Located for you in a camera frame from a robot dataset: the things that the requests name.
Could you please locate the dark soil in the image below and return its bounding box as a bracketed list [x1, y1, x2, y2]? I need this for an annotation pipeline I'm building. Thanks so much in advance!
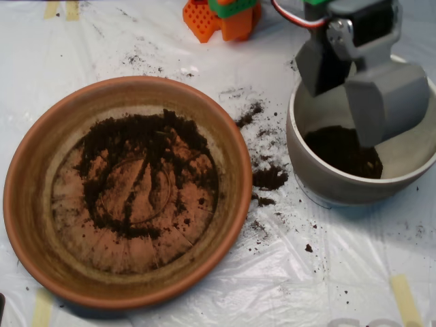
[73, 108, 219, 239]
[304, 125, 384, 180]

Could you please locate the long spilled soil streak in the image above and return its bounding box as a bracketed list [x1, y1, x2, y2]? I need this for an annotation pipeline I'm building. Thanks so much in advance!
[234, 99, 266, 129]

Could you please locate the white ceramic pot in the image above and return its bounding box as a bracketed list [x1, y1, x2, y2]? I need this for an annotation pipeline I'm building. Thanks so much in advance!
[286, 54, 436, 207]

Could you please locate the large spilled soil pile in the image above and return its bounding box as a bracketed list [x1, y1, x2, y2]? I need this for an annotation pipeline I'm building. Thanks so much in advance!
[252, 166, 290, 191]

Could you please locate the small spilled soil patch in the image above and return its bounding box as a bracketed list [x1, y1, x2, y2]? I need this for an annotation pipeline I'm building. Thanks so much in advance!
[252, 193, 277, 208]

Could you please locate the terracotta saucer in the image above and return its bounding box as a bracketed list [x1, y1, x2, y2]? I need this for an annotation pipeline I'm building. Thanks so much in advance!
[3, 76, 255, 311]

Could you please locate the beige masking tape strip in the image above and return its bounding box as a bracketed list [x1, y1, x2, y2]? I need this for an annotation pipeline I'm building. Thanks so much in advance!
[32, 289, 54, 327]
[65, 1, 80, 22]
[43, 1, 59, 20]
[390, 274, 424, 327]

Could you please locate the clear plastic sheet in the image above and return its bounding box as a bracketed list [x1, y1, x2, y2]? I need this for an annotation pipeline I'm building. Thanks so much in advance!
[0, 0, 436, 327]

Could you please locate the red white servo cable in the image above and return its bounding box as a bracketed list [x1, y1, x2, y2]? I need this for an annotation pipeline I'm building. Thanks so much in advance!
[270, 0, 330, 30]

